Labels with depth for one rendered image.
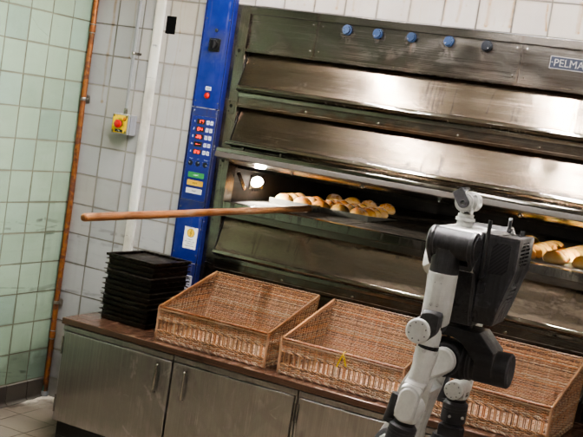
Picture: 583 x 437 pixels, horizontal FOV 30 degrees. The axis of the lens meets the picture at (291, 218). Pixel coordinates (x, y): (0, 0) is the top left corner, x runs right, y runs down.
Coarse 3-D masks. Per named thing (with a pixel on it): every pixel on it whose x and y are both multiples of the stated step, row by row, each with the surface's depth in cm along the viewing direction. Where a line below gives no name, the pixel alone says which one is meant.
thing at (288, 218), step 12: (228, 204) 512; (240, 204) 512; (264, 216) 504; (276, 216) 501; (288, 216) 498; (300, 216) 497; (324, 228) 490; (336, 228) 487; (348, 228) 484; (360, 228) 483; (384, 240) 477; (396, 240) 474; (408, 240) 472; (420, 240) 470; (540, 264) 447; (552, 276) 443; (564, 276) 441; (576, 276) 439
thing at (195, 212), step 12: (84, 216) 372; (96, 216) 377; (108, 216) 383; (120, 216) 389; (132, 216) 395; (144, 216) 402; (156, 216) 409; (168, 216) 416; (180, 216) 424; (192, 216) 431; (204, 216) 440
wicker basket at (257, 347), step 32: (192, 288) 493; (224, 288) 508; (256, 288) 501; (288, 288) 495; (160, 320) 474; (192, 320) 464; (224, 320) 504; (256, 320) 498; (288, 320) 463; (224, 352) 458; (256, 352) 451
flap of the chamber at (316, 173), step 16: (240, 160) 493; (256, 160) 488; (272, 160) 485; (304, 176) 496; (320, 176) 480; (336, 176) 470; (352, 176) 467; (400, 192) 471; (416, 192) 456; (432, 192) 451; (448, 192) 448; (496, 208) 444; (512, 208) 435; (528, 208) 433; (576, 224) 434
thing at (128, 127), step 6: (114, 114) 532; (120, 114) 531; (126, 114) 530; (114, 120) 533; (120, 120) 531; (132, 120) 532; (114, 126) 533; (126, 126) 529; (132, 126) 532; (114, 132) 533; (120, 132) 531; (126, 132) 530; (132, 132) 533
